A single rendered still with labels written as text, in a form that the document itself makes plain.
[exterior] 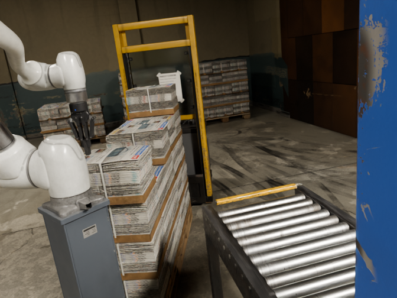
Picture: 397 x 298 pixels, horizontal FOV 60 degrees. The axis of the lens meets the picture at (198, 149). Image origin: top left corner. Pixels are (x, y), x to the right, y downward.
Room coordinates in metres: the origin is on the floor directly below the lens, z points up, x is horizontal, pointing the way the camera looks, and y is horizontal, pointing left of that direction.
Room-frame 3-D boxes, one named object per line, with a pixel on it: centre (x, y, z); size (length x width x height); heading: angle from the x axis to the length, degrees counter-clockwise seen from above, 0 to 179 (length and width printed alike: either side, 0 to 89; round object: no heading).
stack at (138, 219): (2.20, 0.42, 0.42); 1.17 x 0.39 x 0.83; 173
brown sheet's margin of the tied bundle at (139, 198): (1.72, 0.35, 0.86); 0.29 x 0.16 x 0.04; 173
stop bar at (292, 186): (1.59, -0.26, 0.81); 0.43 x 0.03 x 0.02; 102
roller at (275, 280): (1.00, -0.38, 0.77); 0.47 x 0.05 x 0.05; 102
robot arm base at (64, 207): (1.25, 0.50, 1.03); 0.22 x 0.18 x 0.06; 45
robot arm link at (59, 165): (1.27, 0.53, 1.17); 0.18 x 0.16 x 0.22; 77
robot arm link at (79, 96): (1.50, 0.50, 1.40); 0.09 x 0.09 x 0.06
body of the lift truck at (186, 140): (3.72, 0.24, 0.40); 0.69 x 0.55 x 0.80; 83
